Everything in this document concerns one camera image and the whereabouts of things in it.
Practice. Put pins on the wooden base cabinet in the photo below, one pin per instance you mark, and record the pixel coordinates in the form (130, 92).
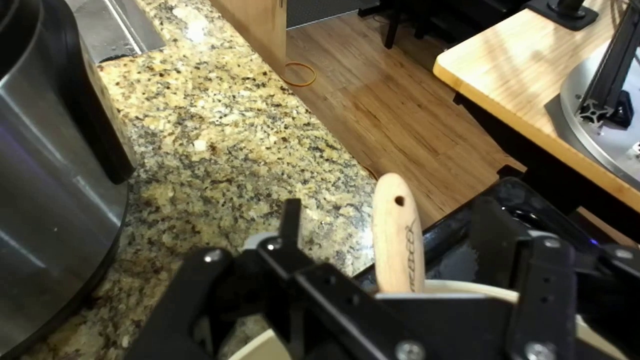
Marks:
(253, 26)

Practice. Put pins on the light wooden table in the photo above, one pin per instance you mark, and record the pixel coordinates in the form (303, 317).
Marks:
(520, 73)

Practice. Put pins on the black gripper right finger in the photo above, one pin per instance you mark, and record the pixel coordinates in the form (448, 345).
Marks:
(542, 300)

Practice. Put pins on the black electric stove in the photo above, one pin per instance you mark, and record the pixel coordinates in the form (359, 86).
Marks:
(481, 232)

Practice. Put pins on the wooden spoon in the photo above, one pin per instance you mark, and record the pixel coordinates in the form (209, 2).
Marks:
(398, 232)

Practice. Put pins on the black aluminium extrusion post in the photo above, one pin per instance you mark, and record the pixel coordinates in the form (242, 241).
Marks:
(611, 81)

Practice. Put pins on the black pole stand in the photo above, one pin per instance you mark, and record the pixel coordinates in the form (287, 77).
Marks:
(566, 13)

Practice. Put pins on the stainless steel sink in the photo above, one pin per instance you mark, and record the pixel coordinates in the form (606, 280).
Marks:
(113, 26)

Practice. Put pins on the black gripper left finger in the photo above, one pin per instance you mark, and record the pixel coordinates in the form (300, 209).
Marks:
(292, 300)

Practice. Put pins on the stainless steel pressure cooker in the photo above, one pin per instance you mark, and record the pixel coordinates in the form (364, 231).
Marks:
(46, 173)

